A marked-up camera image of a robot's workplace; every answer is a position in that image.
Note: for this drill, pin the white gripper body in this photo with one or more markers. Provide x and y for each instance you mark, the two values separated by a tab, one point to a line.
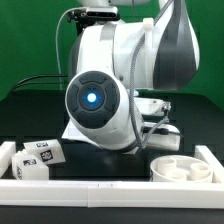
157	134

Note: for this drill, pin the white round stool seat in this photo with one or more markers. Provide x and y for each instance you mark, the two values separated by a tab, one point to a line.
182	169

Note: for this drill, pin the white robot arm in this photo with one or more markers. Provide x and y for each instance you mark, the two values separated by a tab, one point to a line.
112	60

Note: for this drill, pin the white marker tag sheet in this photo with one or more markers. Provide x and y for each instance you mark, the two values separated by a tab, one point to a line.
71	132

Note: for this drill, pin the white U-shaped frame fence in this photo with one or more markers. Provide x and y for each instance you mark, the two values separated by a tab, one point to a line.
119	194

